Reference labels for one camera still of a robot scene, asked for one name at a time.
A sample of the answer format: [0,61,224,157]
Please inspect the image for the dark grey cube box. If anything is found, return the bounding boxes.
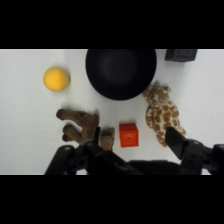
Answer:
[164,49,199,63]

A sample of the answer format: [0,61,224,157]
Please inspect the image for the brown plush animal toy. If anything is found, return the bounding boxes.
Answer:
[55,108,116,152]

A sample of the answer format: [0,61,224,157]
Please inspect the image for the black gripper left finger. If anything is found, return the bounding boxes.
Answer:
[87,125,102,155]

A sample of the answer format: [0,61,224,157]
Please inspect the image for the red cube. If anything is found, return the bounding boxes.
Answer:
[118,122,140,149]

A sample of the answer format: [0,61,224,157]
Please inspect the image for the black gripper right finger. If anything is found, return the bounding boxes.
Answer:
[165,126,190,160]

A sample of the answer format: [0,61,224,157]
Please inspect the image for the giraffe plush toy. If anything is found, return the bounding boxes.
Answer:
[142,81,187,148]

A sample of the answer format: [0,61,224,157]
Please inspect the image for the yellow ball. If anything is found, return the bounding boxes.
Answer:
[42,66,71,93]

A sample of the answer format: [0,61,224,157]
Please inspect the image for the black bowl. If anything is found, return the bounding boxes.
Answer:
[84,49,158,102]

